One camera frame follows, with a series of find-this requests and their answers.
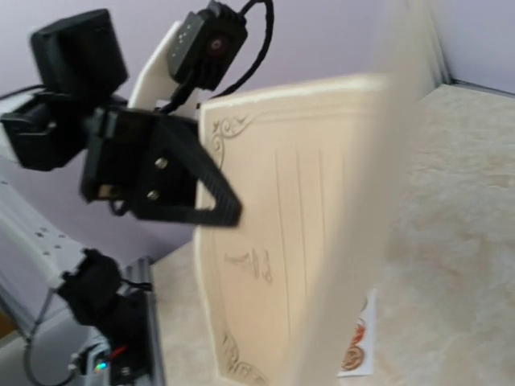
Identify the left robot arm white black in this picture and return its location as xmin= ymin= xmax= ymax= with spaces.
xmin=1 ymin=1 xmax=248 ymax=385

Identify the beige ornate letter paper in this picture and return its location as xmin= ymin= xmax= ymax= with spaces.
xmin=193 ymin=1 xmax=441 ymax=385

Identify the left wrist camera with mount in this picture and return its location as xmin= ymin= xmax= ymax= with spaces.
xmin=127 ymin=1 xmax=259 ymax=114

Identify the front aluminium rail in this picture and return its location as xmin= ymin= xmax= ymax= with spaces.
xmin=124 ymin=257 xmax=167 ymax=386

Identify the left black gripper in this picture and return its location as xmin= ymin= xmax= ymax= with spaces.
xmin=80 ymin=105 xmax=242 ymax=227

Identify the white sticker sheet with seals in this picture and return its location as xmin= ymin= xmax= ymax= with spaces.
xmin=337 ymin=289 xmax=377 ymax=378

